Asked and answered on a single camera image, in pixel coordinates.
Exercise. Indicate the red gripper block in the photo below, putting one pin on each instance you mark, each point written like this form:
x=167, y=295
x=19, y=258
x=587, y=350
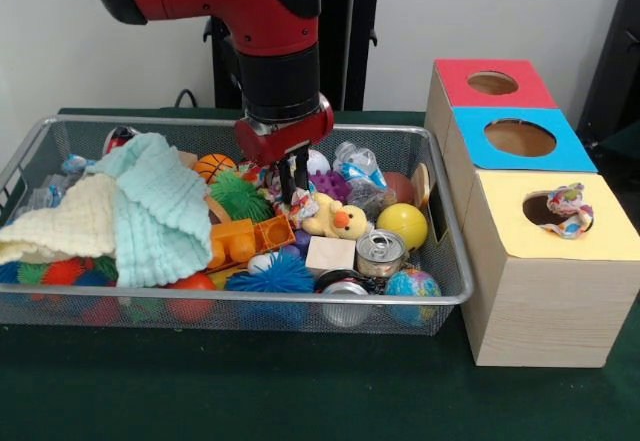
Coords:
x=285, y=141

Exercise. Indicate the colourful patterned cloth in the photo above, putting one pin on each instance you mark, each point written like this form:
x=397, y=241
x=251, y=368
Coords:
x=565, y=201
x=302, y=207
x=255, y=173

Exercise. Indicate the mint waffle cloth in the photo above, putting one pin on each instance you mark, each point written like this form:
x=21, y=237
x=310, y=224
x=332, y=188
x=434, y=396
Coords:
x=160, y=211

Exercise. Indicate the cream waffle cloth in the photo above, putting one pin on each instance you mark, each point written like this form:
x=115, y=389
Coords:
x=65, y=221

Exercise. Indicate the shallow metal mesh bin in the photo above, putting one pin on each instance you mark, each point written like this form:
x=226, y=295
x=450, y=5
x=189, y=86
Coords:
x=200, y=136

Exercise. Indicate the wooden box with three holes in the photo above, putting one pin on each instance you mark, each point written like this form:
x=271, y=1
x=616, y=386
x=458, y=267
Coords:
x=550, y=301

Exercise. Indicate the white ball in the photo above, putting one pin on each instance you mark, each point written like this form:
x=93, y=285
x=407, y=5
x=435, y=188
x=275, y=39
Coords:
x=320, y=163

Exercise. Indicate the large dark green spiky ball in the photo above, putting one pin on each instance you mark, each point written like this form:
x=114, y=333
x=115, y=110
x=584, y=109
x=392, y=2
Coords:
x=237, y=196

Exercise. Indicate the yellow duck plush toy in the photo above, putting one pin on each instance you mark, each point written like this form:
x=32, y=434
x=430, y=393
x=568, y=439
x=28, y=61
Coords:
x=340, y=221

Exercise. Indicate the orange toy building brick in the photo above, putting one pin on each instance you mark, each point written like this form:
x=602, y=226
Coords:
x=245, y=238

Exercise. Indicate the mini basketball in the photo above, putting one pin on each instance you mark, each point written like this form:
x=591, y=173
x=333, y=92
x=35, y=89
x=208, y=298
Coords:
x=212, y=166

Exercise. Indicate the open silver tin can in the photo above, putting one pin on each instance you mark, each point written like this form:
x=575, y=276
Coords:
x=380, y=253

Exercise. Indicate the yellow plastic ball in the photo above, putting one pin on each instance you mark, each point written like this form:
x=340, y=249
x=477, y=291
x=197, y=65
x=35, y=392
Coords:
x=402, y=223

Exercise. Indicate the dark green tablecloth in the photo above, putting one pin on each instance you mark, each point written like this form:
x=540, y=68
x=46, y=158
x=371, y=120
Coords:
x=300, y=386

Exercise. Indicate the black upright panel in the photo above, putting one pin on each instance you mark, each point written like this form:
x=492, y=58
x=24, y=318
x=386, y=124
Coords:
x=615, y=61

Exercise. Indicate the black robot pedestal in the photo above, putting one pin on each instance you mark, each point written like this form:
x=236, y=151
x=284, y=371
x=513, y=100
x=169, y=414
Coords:
x=360, y=36

